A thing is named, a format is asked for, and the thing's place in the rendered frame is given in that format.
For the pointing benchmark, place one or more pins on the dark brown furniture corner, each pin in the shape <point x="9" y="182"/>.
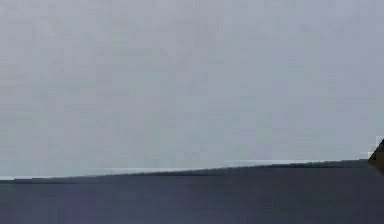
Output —
<point x="379" y="157"/>

